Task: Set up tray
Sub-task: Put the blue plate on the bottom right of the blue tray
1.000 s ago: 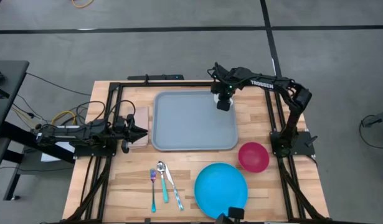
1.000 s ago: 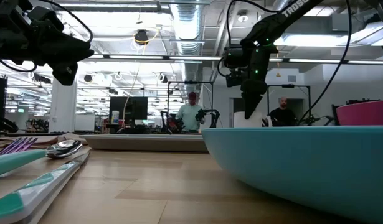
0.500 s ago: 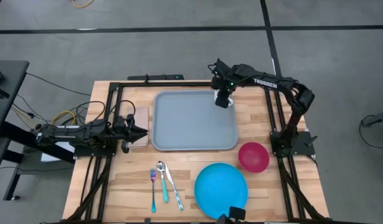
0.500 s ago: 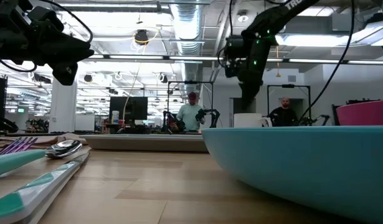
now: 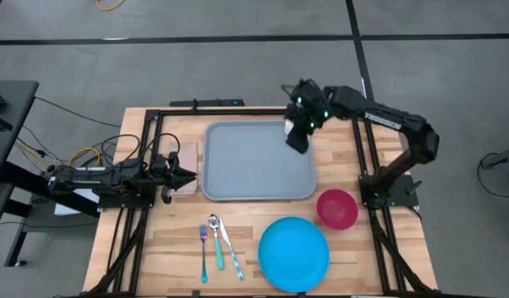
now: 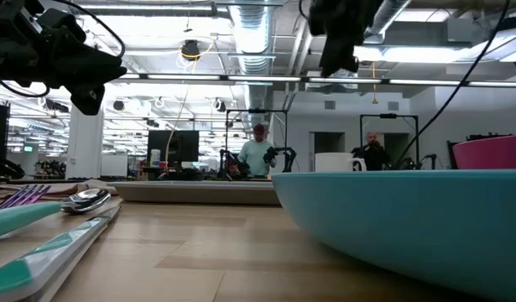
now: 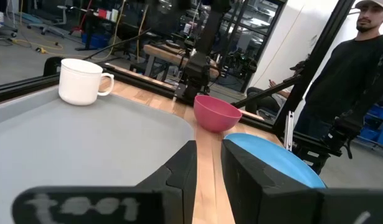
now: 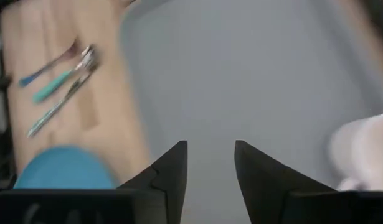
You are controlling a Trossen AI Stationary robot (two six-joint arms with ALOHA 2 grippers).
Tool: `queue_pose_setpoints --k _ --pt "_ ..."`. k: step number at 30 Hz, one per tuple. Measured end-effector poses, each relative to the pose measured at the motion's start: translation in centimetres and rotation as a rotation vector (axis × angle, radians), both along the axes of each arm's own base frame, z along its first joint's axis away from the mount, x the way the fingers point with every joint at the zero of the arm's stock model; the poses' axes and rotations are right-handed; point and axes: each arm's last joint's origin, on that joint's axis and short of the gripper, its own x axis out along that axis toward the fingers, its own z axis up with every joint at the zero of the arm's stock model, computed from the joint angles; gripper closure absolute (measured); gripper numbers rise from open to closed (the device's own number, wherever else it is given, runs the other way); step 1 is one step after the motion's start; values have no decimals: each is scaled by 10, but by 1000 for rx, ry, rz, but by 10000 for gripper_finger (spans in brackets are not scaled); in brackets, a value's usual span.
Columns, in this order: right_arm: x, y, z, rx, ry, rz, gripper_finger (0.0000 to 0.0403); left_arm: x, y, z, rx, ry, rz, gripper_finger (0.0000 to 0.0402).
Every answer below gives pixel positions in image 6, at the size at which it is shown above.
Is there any black ceiling camera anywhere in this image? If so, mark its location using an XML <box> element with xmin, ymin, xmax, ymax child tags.
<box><xmin>180</xmin><ymin>39</ymin><xmax>202</xmax><ymax>62</ymax></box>

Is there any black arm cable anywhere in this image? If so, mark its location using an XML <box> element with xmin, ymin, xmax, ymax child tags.
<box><xmin>0</xmin><ymin>78</ymin><xmax>51</xmax><ymax>99</ymax></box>
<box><xmin>394</xmin><ymin>0</ymin><xmax>513</xmax><ymax>165</ymax></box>

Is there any whiteboard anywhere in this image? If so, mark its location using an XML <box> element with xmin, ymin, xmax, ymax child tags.
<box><xmin>99</xmin><ymin>154</ymin><xmax>129</xmax><ymax>178</ymax></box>

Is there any person in green shirt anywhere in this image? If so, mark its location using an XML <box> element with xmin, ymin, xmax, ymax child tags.
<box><xmin>237</xmin><ymin>122</ymin><xmax>278</xmax><ymax>179</ymax></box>

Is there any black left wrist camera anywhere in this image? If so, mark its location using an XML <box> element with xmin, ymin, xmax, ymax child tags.
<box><xmin>34</xmin><ymin>7</ymin><xmax>88</xmax><ymax>43</ymax></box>

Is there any yellow hanging cord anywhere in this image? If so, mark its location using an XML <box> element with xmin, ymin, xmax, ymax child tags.
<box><xmin>370</xmin><ymin>61</ymin><xmax>379</xmax><ymax>106</ymax></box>

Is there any white building column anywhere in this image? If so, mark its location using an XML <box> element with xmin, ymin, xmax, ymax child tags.
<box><xmin>65</xmin><ymin>102</ymin><xmax>106</xmax><ymax>180</ymax></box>

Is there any teal handled metal spoon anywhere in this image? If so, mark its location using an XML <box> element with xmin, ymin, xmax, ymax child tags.
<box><xmin>0</xmin><ymin>188</ymin><xmax>112</xmax><ymax>242</ymax></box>

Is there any black left wrist camera cable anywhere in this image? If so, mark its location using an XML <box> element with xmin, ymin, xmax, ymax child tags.
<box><xmin>51</xmin><ymin>0</ymin><xmax>127</xmax><ymax>58</ymax></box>

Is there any long overhead light bar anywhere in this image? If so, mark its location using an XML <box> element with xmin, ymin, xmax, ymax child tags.
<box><xmin>114</xmin><ymin>72</ymin><xmax>516</xmax><ymax>89</ymax></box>

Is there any white mug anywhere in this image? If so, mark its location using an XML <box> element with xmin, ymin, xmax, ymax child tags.
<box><xmin>314</xmin><ymin>152</ymin><xmax>367</xmax><ymax>173</ymax></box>

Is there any person in black shirt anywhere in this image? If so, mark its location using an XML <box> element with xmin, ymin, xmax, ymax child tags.
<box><xmin>351</xmin><ymin>131</ymin><xmax>394</xmax><ymax>172</ymax></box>

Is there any teal plate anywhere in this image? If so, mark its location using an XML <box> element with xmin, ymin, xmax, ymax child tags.
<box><xmin>270</xmin><ymin>169</ymin><xmax>516</xmax><ymax>302</ymax></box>

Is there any beige serving tray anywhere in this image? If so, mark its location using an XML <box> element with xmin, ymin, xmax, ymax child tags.
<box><xmin>107</xmin><ymin>180</ymin><xmax>282</xmax><ymax>206</ymax></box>

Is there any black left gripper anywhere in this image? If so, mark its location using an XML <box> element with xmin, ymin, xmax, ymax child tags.
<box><xmin>0</xmin><ymin>37</ymin><xmax>128</xmax><ymax>117</ymax></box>

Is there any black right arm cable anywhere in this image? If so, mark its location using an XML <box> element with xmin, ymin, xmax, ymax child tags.
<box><xmin>394</xmin><ymin>0</ymin><xmax>513</xmax><ymax>165</ymax></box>

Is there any black metal rig frame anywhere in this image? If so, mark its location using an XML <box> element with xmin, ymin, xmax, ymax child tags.
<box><xmin>224</xmin><ymin>107</ymin><xmax>289</xmax><ymax>180</ymax></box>
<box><xmin>358</xmin><ymin>112</ymin><xmax>420</xmax><ymax>171</ymax></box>

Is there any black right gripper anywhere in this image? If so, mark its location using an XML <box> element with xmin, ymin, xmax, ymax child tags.
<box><xmin>307</xmin><ymin>0</ymin><xmax>385</xmax><ymax>79</ymax></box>

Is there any silver slanted ventilation duct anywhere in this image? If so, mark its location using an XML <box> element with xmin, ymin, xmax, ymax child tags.
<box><xmin>364</xmin><ymin>0</ymin><xmax>410</xmax><ymax>41</ymax></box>

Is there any silver ribbed ventilation duct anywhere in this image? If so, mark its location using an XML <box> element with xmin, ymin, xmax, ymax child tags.
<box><xmin>228</xmin><ymin>0</ymin><xmax>276</xmax><ymax>123</ymax></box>

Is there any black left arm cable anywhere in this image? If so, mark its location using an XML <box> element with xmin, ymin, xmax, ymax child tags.
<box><xmin>0</xmin><ymin>78</ymin><xmax>51</xmax><ymax>99</ymax></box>

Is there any pink bowl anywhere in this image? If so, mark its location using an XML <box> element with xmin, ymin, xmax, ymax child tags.
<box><xmin>451</xmin><ymin>134</ymin><xmax>516</xmax><ymax>171</ymax></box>

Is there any black computer monitor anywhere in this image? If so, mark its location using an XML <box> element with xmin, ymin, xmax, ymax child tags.
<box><xmin>147</xmin><ymin>129</ymin><xmax>201</xmax><ymax>169</ymax></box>

